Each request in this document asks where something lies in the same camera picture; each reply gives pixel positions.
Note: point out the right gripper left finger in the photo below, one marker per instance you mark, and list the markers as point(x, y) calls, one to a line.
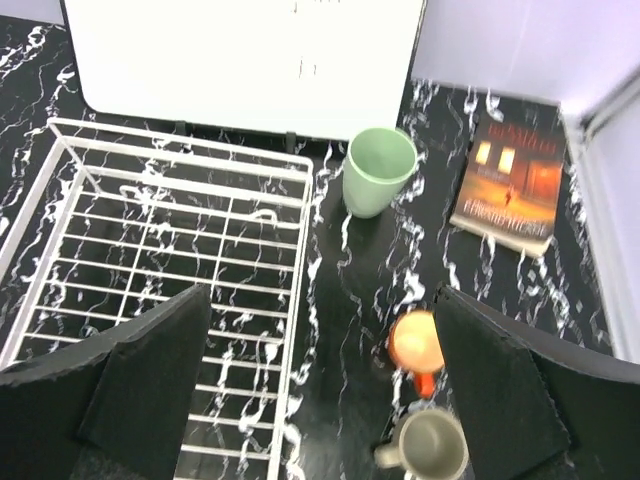
point(112, 406)

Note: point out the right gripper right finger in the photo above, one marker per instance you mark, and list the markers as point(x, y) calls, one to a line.
point(532, 405)

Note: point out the beige mug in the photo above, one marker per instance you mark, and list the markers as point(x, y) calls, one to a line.
point(429, 444)

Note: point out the orange cup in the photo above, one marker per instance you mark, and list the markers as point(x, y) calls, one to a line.
point(414, 347)

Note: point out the pale green cup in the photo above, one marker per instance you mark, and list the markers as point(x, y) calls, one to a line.
point(377, 165)

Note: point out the dark book with lit windows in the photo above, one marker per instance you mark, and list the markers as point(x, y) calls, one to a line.
point(511, 183)

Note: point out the white whiteboard with red writing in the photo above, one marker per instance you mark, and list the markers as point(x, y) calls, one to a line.
point(322, 69)

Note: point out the white wire dish rack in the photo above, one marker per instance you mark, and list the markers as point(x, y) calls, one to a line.
point(119, 220)

